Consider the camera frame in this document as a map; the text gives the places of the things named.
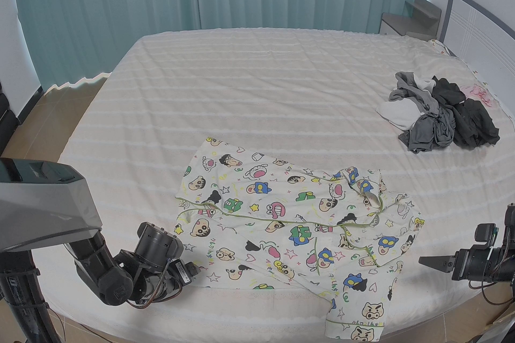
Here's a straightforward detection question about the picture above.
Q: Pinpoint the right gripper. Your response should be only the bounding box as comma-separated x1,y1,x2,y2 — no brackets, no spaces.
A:
418,247,495,282

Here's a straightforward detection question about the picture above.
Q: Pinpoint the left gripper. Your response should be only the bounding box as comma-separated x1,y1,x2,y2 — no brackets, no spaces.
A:
144,258,203,307

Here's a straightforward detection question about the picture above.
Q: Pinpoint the white printed pyjama top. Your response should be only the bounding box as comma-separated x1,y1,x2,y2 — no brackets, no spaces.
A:
174,137,427,343

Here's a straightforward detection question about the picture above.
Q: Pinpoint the pile of clothes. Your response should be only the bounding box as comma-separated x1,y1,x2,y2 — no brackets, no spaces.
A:
376,70,501,153

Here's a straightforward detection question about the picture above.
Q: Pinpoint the pale pink printed garment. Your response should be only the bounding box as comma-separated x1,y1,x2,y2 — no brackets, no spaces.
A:
459,83,498,108

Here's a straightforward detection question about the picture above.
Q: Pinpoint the bed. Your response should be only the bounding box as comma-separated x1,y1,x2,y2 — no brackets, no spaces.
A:
24,0,515,343

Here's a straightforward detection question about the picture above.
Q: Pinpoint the black padded chair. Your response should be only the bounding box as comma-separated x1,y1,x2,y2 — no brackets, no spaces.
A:
0,82,19,157

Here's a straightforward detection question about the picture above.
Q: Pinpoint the grey bedside table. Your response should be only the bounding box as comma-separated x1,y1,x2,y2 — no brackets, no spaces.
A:
380,0,442,38

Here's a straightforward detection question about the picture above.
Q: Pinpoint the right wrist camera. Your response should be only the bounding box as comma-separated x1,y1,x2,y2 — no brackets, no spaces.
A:
475,223,497,251

